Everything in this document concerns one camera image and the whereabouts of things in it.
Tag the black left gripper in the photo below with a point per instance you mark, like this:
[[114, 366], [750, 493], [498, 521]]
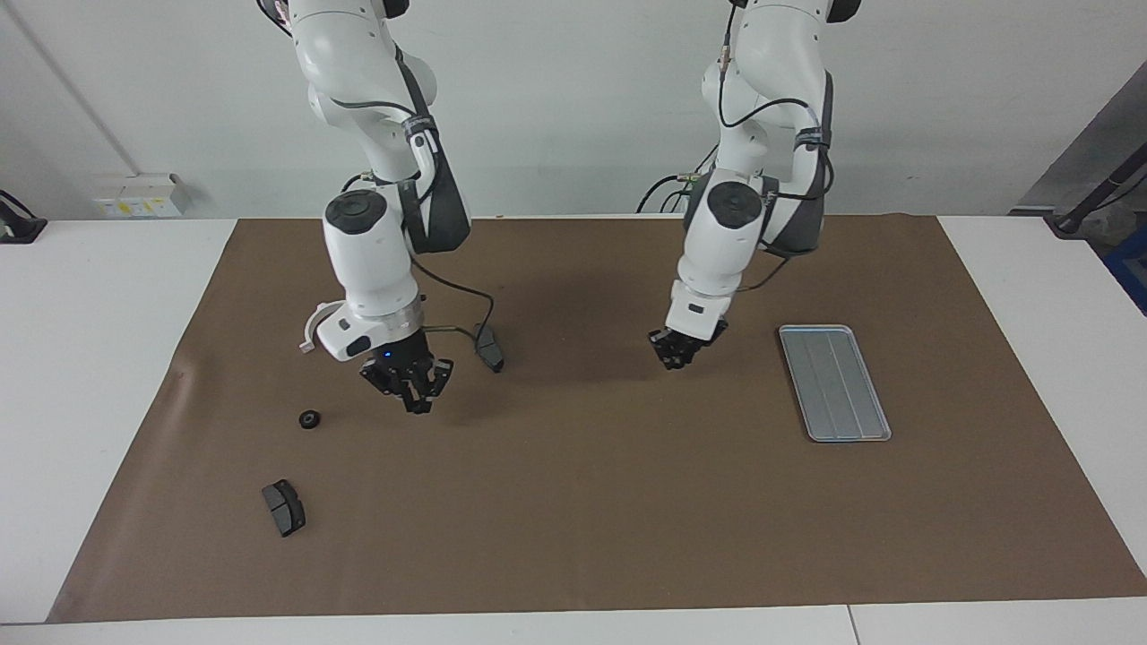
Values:
[[685, 342]]

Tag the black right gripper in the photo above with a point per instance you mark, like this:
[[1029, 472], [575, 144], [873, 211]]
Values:
[[408, 363]]

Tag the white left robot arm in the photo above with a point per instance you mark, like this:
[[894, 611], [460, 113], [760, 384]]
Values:
[[712, 260]]

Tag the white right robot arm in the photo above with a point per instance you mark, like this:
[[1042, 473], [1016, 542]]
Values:
[[372, 269]]

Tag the silver metal tray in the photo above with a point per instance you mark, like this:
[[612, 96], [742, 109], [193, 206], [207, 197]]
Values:
[[833, 385]]

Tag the long grey brake pad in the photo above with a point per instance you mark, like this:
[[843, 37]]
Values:
[[491, 356]]

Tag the short grey brake pad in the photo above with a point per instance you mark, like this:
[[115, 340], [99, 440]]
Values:
[[283, 507]]

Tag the brown table mat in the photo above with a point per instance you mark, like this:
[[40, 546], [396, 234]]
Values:
[[573, 502]]

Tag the black clamp base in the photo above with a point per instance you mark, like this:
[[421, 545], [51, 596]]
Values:
[[22, 231]]

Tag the black stand pole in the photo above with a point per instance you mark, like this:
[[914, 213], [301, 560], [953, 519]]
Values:
[[1089, 204]]

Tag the blue crate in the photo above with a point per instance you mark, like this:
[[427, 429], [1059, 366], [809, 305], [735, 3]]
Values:
[[1131, 269]]

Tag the dark grey slanted panel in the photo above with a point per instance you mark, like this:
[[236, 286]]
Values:
[[1093, 143]]

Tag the white curved plastic bracket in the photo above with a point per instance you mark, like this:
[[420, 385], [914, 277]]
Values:
[[309, 331]]

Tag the white wall socket box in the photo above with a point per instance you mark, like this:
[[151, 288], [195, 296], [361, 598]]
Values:
[[134, 195]]

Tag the white wall conduit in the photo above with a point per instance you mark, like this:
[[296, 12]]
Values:
[[78, 90]]

